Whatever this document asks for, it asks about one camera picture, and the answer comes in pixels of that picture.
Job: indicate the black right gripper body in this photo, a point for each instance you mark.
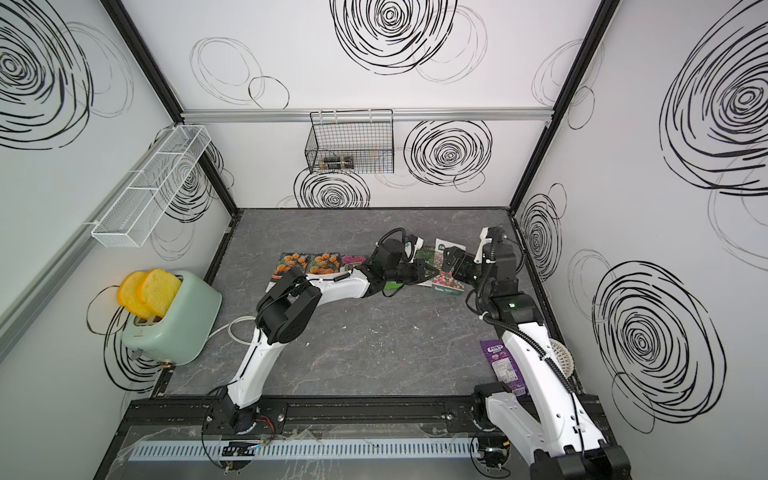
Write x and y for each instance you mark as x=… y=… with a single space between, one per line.
x=471 y=271

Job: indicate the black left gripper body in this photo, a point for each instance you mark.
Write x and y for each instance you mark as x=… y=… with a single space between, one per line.
x=405 y=273

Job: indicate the impatiens seed packet green white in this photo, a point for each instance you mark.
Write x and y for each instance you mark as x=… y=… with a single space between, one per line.
x=350 y=261

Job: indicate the green vegetable seed packet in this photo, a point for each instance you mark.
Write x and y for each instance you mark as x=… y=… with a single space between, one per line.
x=426 y=255

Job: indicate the red flower seed packet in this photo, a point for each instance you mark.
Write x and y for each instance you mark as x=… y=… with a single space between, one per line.
x=443 y=282

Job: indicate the marigold seed packet orange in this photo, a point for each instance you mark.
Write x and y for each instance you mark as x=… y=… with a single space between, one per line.
x=324 y=263

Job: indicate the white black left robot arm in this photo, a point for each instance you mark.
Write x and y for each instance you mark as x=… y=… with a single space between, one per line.
x=287 y=307

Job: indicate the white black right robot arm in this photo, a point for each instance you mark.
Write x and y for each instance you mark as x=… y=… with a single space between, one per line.
x=558 y=440

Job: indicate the purple seed packet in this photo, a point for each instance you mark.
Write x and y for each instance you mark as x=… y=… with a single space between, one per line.
x=504 y=365

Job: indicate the white plastic strainer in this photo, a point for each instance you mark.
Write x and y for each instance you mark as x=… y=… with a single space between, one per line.
x=563 y=357

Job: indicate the small item in basket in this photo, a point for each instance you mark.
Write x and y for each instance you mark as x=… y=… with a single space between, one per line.
x=337 y=163

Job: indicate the mint green toaster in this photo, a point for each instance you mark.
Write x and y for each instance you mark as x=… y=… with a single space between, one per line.
x=179 y=337

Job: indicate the yellow toast slice front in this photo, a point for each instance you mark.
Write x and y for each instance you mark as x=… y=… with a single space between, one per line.
x=157 y=291

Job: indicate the yellow toast slice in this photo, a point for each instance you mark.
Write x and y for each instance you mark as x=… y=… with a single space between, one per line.
x=128 y=295
x=157 y=291

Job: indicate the yellow toast slice back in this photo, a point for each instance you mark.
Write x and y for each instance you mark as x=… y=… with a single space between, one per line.
x=128 y=295

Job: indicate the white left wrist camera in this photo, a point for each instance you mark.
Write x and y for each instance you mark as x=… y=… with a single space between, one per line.
x=412 y=243

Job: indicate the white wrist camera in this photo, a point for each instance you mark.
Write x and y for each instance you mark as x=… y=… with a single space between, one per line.
x=485 y=238
x=412 y=243

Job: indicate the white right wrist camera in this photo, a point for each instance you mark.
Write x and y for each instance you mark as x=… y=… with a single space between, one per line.
x=485 y=238

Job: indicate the black wire wall basket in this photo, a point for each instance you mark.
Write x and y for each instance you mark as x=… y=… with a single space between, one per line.
x=371 y=144

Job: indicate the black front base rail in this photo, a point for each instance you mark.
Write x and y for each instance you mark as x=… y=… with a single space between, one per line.
x=283 y=414

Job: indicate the aluminium wall rail back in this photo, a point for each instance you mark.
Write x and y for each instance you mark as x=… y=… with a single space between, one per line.
x=294 y=115

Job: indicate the white wire wall shelf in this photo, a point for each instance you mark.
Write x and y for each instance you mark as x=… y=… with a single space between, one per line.
x=167 y=183

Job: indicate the white slotted cable duct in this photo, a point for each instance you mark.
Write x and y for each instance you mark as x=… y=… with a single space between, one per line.
x=302 y=449

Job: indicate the black corner frame post right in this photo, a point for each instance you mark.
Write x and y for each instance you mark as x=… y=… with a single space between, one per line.
x=589 y=45

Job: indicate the black corner frame post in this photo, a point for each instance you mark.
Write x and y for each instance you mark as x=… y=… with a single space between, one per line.
x=131 y=36
x=589 y=45

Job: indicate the black corner frame post left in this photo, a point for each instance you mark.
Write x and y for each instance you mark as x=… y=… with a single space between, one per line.
x=131 y=36

